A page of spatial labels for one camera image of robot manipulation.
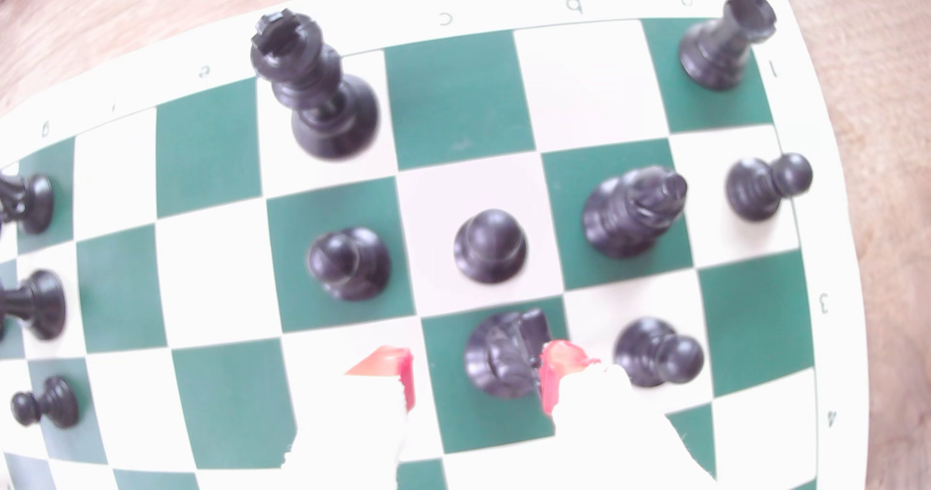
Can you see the black chess queen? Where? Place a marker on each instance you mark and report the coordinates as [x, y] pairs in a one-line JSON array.
[[40, 305]]

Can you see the black pawn second row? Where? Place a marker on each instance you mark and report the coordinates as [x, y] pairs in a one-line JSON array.
[[629, 214]]

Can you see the green white chess mat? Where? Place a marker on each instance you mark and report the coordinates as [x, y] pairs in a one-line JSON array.
[[465, 90]]

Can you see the black chess knight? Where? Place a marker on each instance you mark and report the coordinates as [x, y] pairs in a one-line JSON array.
[[502, 355], [29, 205]]

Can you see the black chess rook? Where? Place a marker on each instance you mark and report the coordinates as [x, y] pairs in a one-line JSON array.
[[716, 43]]

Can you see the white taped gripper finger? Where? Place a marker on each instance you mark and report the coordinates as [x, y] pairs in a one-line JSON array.
[[611, 432], [349, 432]]

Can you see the black chess pawn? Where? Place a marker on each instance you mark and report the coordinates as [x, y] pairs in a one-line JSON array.
[[654, 352], [349, 263], [760, 188], [491, 246], [51, 403]]

